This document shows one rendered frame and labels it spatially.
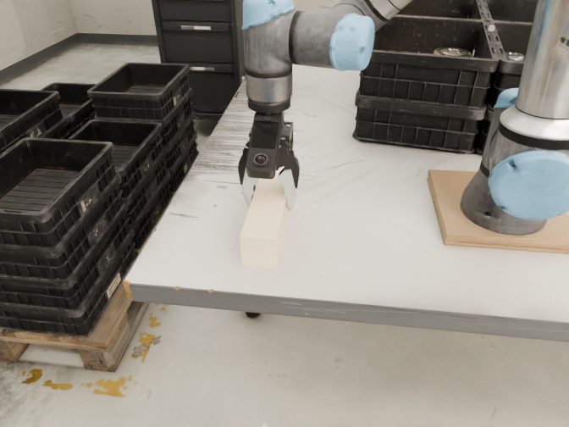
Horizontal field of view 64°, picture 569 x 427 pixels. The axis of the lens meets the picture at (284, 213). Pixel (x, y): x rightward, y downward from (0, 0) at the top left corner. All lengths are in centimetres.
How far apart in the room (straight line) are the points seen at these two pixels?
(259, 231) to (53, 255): 68
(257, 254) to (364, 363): 85
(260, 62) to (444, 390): 114
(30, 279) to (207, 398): 60
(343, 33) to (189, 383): 114
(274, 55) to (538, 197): 42
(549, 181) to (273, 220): 41
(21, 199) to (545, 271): 134
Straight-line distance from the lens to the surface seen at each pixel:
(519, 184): 68
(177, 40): 270
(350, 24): 67
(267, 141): 72
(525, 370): 167
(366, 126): 117
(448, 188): 98
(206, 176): 103
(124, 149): 195
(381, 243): 84
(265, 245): 74
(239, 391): 146
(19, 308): 151
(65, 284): 135
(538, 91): 67
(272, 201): 82
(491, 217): 87
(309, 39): 68
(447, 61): 109
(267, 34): 70
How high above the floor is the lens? 121
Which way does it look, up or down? 35 degrees down
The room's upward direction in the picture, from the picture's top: straight up
